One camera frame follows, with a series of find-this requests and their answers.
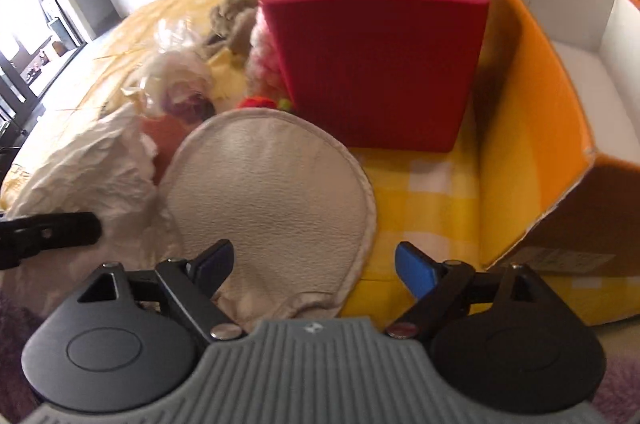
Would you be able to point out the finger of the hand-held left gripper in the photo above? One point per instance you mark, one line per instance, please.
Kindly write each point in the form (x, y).
(60, 231)

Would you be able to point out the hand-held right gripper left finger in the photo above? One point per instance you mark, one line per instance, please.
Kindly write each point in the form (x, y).
(215, 261)

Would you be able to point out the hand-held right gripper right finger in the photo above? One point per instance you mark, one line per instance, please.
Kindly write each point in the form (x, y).
(412, 269)

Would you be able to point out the white plastic bag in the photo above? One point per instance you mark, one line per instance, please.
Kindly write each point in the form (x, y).
(85, 169)

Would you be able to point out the beige round leather pad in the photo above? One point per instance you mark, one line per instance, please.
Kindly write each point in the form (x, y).
(265, 204)

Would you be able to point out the orange green plush toy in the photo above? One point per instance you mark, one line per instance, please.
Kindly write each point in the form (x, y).
(255, 103)

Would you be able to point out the orange cardboard box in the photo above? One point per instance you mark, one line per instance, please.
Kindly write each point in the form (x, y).
(530, 144)

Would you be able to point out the pink fluffy toy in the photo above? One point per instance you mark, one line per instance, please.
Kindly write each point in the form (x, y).
(260, 64)

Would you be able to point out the brown plush toy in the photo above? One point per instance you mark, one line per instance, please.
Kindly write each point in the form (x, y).
(235, 17)

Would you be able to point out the yellow checkered tablecloth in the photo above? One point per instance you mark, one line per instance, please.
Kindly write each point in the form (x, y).
(425, 204)

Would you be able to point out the black metal rack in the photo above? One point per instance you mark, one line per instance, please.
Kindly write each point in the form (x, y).
(15, 79)

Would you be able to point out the clear plastic bag with contents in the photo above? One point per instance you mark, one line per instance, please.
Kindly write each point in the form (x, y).
(175, 74)

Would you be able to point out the red square box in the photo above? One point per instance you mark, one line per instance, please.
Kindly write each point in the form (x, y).
(375, 54)

